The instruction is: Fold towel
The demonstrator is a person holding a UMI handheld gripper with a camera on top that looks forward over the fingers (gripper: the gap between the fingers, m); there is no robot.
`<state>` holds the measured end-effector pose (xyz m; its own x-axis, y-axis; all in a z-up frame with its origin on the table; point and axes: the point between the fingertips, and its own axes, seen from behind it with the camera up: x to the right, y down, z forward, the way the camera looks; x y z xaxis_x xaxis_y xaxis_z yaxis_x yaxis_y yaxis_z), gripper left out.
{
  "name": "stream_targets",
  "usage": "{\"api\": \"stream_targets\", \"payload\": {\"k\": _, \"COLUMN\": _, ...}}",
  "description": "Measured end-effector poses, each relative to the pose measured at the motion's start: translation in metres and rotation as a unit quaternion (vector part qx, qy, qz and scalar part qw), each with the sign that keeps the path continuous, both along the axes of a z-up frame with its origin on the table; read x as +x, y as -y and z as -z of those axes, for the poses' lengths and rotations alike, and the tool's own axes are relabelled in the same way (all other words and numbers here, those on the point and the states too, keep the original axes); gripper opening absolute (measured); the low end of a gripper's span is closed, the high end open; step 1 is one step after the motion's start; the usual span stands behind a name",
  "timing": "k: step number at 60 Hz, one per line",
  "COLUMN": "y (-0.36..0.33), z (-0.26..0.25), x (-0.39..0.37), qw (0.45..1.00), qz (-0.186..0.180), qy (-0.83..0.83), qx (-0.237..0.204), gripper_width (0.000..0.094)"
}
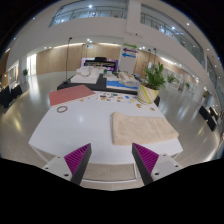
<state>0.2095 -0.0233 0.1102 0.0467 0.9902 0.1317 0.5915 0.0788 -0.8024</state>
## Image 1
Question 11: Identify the black chairs group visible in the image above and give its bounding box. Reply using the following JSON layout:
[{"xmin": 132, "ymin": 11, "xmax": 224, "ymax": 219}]
[
  {"xmin": 0, "ymin": 84, "xmax": 24, "ymax": 109},
  {"xmin": 198, "ymin": 104, "xmax": 219, "ymax": 133}
]

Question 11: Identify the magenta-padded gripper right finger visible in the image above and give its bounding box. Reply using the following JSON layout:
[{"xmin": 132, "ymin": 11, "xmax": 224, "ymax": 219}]
[{"xmin": 131, "ymin": 142, "xmax": 184, "ymax": 186}]

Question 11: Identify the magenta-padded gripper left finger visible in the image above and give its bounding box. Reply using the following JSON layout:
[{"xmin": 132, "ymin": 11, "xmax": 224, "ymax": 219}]
[{"xmin": 42, "ymin": 143, "xmax": 93, "ymax": 186}]

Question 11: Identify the tall black pole lamp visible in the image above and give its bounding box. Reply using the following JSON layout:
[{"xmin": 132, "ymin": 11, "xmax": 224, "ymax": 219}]
[{"xmin": 64, "ymin": 36, "xmax": 74, "ymax": 84}]

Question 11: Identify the flat red rectangular mat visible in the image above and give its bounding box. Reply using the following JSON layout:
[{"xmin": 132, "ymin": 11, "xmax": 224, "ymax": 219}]
[{"xmin": 48, "ymin": 84, "xmax": 97, "ymax": 107}]

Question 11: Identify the blue and white model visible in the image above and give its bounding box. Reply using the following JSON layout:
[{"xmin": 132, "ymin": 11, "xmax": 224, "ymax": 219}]
[{"xmin": 105, "ymin": 71, "xmax": 140, "ymax": 92}]

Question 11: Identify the distant green potted plant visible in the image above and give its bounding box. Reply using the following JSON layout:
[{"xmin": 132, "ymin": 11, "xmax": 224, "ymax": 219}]
[
  {"xmin": 166, "ymin": 73, "xmax": 177, "ymax": 84},
  {"xmin": 21, "ymin": 68, "xmax": 29, "ymax": 84}
]

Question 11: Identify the white architectural model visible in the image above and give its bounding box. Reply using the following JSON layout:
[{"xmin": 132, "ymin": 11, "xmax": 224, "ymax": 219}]
[{"xmin": 70, "ymin": 65, "xmax": 101, "ymax": 84}]

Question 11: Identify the potted plant in striped pot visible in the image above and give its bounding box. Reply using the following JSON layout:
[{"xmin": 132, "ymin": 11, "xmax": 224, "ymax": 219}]
[{"xmin": 137, "ymin": 62, "xmax": 167, "ymax": 105}]

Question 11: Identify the black piano with purple screen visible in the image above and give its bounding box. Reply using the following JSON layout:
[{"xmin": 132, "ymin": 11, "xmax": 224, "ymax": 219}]
[{"xmin": 80, "ymin": 56, "xmax": 119, "ymax": 73}]

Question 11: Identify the black draped display table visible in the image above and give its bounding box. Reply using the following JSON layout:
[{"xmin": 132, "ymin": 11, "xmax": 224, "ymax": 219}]
[{"xmin": 56, "ymin": 73, "xmax": 161, "ymax": 107}]

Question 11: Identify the white sign with arrows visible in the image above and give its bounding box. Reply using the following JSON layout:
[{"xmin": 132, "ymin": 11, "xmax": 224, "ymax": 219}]
[{"xmin": 118, "ymin": 43, "xmax": 139, "ymax": 74}]

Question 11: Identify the beige terry towel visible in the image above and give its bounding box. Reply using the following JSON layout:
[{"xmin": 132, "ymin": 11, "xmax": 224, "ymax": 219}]
[{"xmin": 110, "ymin": 111, "xmax": 180, "ymax": 146}]

